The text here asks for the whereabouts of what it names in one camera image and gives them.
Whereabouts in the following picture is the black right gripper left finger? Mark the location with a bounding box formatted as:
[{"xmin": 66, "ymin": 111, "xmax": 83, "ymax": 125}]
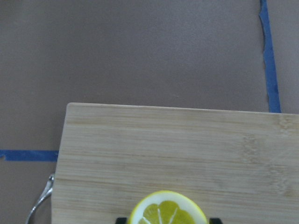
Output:
[{"xmin": 116, "ymin": 217, "xmax": 127, "ymax": 224}]

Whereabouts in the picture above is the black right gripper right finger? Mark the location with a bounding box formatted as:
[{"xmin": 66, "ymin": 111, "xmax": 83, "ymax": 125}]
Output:
[{"xmin": 209, "ymin": 217, "xmax": 221, "ymax": 224}]

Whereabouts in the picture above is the yellow lemon slice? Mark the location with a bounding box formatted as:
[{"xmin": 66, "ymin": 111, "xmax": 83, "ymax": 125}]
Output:
[{"xmin": 128, "ymin": 190, "xmax": 208, "ymax": 224}]

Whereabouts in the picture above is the bamboo cutting board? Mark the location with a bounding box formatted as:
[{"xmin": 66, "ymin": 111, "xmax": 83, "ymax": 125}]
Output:
[{"xmin": 51, "ymin": 103, "xmax": 299, "ymax": 224}]

